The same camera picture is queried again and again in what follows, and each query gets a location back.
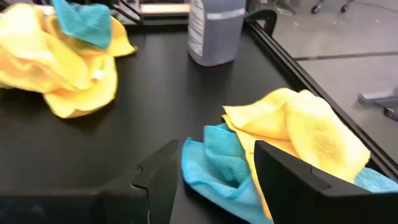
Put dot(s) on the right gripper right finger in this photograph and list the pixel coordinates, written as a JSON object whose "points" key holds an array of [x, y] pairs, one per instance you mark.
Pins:
{"points": [[311, 202]]}

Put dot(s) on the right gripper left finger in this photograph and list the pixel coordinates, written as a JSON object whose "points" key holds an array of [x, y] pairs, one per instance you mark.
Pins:
{"points": [[93, 207]]}

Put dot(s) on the yellow microfiber towel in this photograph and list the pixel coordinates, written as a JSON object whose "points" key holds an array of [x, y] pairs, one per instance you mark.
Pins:
{"points": [[46, 62], [311, 130]]}

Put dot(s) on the blue microfiber towel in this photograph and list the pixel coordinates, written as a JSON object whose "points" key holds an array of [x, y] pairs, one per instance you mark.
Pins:
{"points": [[84, 25], [217, 168]]}

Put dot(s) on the gray desk leg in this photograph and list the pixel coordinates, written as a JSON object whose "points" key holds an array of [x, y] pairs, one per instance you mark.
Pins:
{"points": [[376, 97]]}

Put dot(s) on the spray bottle with blue trigger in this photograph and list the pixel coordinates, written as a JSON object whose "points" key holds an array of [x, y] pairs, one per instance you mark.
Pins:
{"points": [[217, 37]]}

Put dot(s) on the chair base with casters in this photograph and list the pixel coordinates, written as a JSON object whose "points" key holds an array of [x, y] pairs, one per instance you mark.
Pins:
{"points": [[315, 9]]}

